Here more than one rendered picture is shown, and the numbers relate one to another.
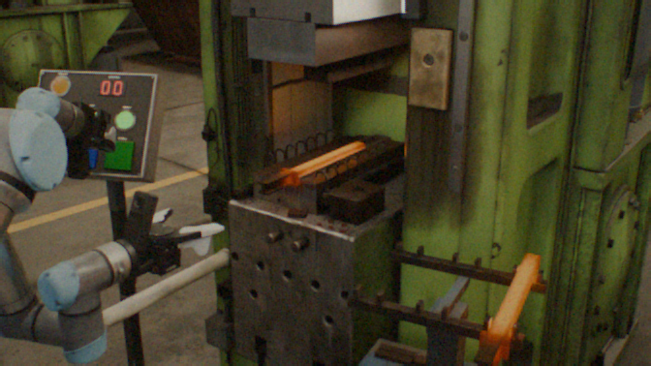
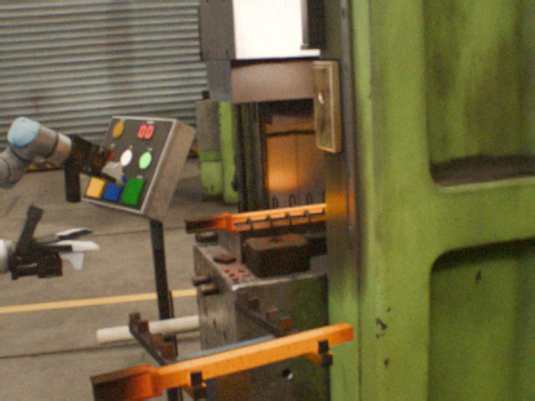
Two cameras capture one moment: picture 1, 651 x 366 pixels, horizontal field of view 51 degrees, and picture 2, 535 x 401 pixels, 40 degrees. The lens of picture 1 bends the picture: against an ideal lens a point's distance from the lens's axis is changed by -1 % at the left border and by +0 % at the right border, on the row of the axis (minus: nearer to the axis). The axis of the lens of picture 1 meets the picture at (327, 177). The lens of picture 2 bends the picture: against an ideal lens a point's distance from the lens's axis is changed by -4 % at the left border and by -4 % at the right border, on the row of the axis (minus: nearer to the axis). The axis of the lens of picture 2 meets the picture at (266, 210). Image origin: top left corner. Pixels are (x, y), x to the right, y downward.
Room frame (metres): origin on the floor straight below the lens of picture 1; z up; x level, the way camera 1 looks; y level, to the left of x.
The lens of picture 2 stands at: (0.26, -0.99, 1.39)
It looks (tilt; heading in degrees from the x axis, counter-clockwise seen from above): 13 degrees down; 37
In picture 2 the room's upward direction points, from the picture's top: 3 degrees counter-clockwise
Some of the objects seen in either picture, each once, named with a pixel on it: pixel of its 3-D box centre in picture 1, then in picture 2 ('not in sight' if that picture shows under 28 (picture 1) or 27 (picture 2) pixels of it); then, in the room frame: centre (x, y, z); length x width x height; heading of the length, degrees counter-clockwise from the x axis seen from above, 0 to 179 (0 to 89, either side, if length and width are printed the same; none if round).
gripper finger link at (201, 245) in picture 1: (201, 241); (78, 256); (1.25, 0.25, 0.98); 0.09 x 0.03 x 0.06; 108
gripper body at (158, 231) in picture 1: (146, 251); (35, 256); (1.21, 0.35, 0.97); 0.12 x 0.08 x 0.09; 144
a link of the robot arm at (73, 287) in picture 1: (75, 282); not in sight; (1.08, 0.44, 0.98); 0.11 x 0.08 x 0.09; 144
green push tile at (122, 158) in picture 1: (120, 155); (134, 192); (1.70, 0.54, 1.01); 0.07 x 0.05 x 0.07; 79
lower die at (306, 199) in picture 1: (333, 167); (312, 224); (1.75, -0.01, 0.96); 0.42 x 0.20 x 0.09; 144
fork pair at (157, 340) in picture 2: (450, 284); (222, 331); (1.14, -0.23, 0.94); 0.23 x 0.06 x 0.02; 153
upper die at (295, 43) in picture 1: (333, 31); (306, 74); (1.75, -0.01, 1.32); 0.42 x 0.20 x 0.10; 144
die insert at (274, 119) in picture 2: (350, 60); (327, 107); (1.77, -0.06, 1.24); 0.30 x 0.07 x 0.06; 144
